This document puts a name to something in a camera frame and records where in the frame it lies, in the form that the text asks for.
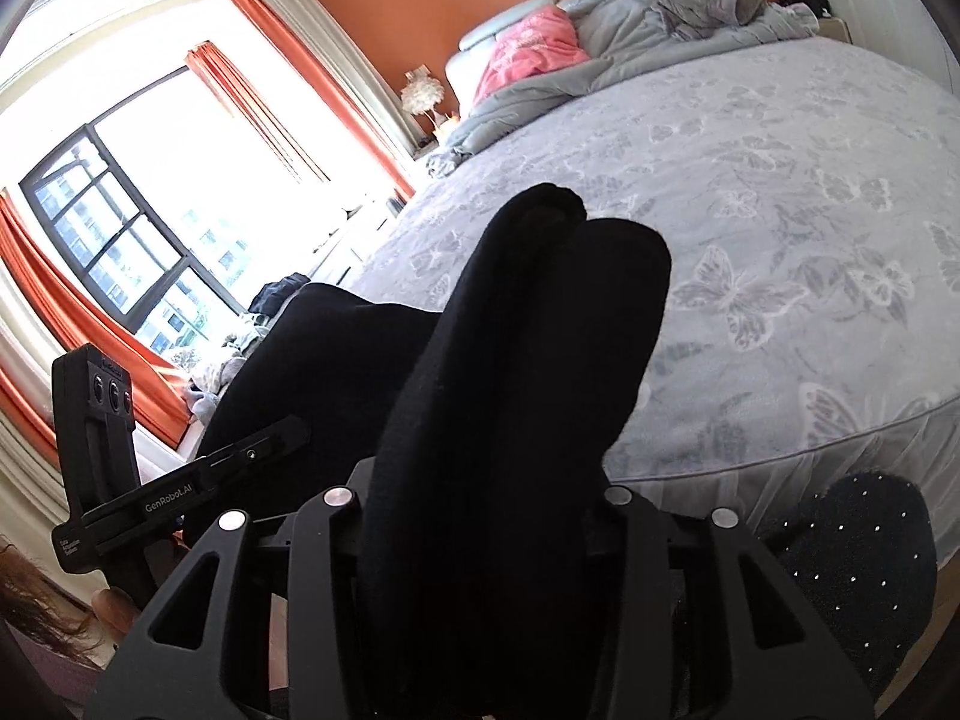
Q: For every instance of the black pants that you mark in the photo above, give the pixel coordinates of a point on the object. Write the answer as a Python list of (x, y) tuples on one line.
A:
[(482, 582)]

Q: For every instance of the dark clothes on sill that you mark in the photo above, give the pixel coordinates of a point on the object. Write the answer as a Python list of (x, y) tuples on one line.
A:
[(270, 298)]

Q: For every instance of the black framed window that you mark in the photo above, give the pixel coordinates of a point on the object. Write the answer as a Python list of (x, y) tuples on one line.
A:
[(136, 268)]

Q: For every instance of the pink pillow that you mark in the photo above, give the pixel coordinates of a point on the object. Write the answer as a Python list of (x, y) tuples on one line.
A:
[(543, 41)]

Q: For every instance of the grey butterfly bed cover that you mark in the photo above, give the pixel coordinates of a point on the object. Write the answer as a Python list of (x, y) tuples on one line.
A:
[(808, 192)]

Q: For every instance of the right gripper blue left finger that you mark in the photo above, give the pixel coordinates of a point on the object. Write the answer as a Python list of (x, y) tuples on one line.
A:
[(200, 648)]

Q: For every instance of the black dotted slipper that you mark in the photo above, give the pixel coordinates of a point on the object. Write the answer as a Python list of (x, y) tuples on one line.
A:
[(863, 554)]

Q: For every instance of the white feather table lamp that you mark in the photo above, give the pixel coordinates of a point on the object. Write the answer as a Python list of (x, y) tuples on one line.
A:
[(421, 96)]

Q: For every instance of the grey crumpled duvet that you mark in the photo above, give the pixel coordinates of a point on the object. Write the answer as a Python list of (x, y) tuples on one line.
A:
[(624, 38)]

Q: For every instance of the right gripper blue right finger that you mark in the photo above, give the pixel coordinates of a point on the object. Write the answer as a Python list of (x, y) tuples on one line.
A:
[(706, 624)]

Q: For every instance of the orange curtain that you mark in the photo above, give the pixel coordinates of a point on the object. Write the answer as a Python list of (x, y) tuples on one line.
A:
[(49, 313)]

